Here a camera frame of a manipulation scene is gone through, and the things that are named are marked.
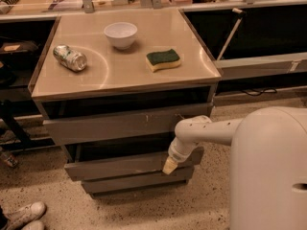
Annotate grey top drawer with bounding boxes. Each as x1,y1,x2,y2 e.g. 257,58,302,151
43,103,213,145

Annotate crushed silver can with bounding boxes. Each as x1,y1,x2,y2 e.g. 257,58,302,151
53,45,87,72

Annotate green yellow sponge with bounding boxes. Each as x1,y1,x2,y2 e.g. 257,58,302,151
146,49,181,72

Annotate white bowl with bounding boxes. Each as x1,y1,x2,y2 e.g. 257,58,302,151
104,22,138,50

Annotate grey metal rod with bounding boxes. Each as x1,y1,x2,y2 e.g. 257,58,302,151
217,8,246,60

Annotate grey side bench rail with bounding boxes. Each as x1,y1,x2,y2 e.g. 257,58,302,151
215,52,307,81

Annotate grey bottom drawer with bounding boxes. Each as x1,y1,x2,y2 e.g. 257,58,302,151
82,166,194,195

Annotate black cable on floor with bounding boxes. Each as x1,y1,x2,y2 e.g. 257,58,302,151
239,87,278,97

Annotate grey drawer cabinet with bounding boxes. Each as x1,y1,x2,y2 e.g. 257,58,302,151
28,7,223,199

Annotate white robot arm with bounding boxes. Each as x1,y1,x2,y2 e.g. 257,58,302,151
163,106,307,230

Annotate white sneaker upper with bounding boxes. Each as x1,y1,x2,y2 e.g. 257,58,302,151
1,201,47,230

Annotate grey drawer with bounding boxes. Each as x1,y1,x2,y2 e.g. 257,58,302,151
63,131,205,182
43,103,213,145
82,166,194,195

